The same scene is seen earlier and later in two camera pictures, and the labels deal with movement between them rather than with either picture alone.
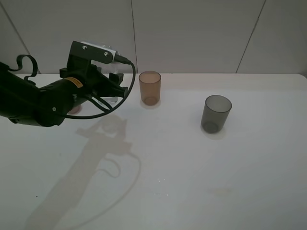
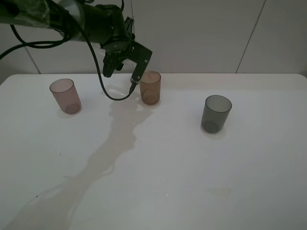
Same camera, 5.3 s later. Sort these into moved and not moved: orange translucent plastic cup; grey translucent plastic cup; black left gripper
Moved: black left gripper
Not moved: orange translucent plastic cup; grey translucent plastic cup
